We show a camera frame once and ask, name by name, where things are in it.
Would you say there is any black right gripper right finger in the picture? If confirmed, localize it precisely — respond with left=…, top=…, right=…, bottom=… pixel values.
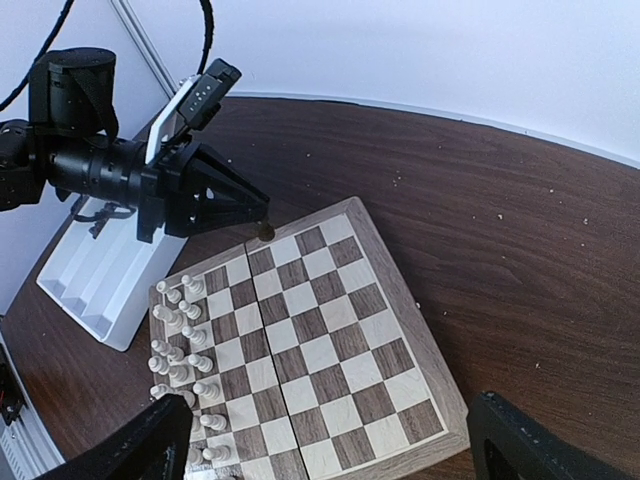
left=467, top=391, right=631, bottom=479

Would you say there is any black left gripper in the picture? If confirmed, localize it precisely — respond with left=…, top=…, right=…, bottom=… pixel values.
left=49, top=137, right=270, bottom=243

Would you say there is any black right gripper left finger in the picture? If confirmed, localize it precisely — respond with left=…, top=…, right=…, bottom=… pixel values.
left=40, top=394, right=193, bottom=480

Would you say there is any wooden chess board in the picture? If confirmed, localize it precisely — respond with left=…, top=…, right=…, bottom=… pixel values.
left=162, top=197, right=469, bottom=479

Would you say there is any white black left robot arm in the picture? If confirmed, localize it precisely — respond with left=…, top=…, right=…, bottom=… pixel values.
left=1, top=47, right=275, bottom=243

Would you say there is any white chess pieces group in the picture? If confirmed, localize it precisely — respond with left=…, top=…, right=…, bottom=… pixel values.
left=148, top=275, right=232, bottom=473

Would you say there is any white plastic sorting tray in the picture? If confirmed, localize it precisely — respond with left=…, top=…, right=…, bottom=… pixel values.
left=37, top=216, right=186, bottom=352

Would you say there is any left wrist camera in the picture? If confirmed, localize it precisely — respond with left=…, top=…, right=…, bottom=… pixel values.
left=144, top=58, right=242, bottom=164

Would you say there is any aluminium front frame rail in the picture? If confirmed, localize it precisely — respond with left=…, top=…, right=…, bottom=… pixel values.
left=1, top=336, right=65, bottom=479

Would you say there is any aluminium left corner post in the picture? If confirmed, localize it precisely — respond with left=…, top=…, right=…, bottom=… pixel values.
left=110, top=0, right=178, bottom=98

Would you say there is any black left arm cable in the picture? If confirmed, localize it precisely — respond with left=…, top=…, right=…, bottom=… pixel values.
left=0, top=0, right=215, bottom=114

